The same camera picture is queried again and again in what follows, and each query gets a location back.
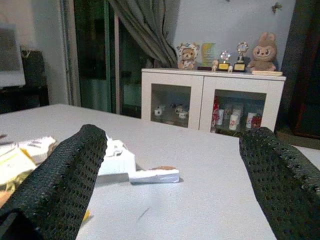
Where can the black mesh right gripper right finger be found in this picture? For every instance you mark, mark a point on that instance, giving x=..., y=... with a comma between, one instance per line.
x=285, y=185

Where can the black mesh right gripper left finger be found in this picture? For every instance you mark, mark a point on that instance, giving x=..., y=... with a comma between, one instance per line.
x=55, y=180

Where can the white printed paper sheet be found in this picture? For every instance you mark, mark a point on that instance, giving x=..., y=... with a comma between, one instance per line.
x=37, y=148

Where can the white and yellow carton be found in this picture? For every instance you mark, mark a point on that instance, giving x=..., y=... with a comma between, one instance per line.
x=12, y=165

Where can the white crumpled carton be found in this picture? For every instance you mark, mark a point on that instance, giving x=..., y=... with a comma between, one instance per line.
x=118, y=162

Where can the white tumbler with red print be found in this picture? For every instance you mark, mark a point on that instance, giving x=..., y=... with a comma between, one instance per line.
x=250, y=120
x=234, y=122
x=220, y=117

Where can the small white foam piece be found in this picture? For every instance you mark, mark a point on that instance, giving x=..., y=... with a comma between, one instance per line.
x=155, y=177

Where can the black media stand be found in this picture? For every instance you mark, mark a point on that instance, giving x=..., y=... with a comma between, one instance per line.
x=32, y=82

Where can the dark wooden door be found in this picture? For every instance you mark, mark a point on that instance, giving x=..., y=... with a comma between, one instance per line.
x=306, y=75

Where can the light wooden board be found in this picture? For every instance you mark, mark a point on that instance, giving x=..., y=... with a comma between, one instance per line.
x=267, y=73

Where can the white glass-door cabinet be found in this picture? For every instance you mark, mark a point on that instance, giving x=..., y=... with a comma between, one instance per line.
x=202, y=100

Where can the white printed mug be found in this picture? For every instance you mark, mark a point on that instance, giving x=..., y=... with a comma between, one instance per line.
x=158, y=112
x=182, y=113

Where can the small white figurine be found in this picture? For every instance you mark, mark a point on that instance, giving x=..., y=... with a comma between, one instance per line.
x=230, y=68

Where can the beige rabbit plush toy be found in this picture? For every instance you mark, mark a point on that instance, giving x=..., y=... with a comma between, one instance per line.
x=263, y=53

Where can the grey white-framed screen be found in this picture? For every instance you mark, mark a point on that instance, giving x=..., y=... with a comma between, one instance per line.
x=8, y=55

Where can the dark glass sliding door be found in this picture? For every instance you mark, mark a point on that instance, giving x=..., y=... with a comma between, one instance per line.
x=92, y=50

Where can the crystal ball trophy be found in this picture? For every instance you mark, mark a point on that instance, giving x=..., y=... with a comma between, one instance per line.
x=224, y=61

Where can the small beige figurine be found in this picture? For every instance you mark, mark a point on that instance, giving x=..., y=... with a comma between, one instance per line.
x=214, y=65

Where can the glass award plaque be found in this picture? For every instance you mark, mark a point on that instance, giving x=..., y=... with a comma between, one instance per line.
x=208, y=53

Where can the brown bear plush toy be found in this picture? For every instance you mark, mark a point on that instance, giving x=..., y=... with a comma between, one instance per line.
x=187, y=56

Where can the grey curtain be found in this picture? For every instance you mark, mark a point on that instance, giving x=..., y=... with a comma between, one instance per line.
x=150, y=32

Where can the butterfly wall decoration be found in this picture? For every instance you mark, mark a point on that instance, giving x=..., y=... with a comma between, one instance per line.
x=276, y=7

